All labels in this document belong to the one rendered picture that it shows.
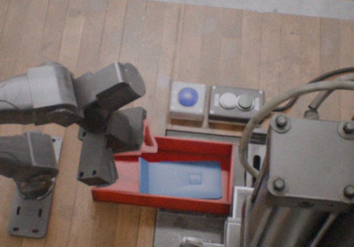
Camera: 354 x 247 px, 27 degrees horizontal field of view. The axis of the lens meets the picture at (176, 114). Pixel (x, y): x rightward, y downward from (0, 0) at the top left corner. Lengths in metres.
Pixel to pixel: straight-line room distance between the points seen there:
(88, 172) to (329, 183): 0.49
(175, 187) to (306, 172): 0.65
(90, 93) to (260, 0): 1.67
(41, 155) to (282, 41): 0.58
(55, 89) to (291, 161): 0.43
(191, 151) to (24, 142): 0.33
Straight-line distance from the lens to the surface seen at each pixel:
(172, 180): 1.38
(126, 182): 1.39
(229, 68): 1.51
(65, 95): 1.08
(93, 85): 1.11
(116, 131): 1.17
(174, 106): 1.42
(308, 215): 0.81
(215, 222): 1.37
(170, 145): 1.39
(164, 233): 1.36
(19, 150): 1.24
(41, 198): 1.38
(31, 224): 1.37
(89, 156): 1.16
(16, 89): 1.08
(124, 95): 1.11
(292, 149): 0.77
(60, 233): 1.37
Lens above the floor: 2.20
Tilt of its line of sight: 64 degrees down
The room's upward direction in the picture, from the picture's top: 4 degrees clockwise
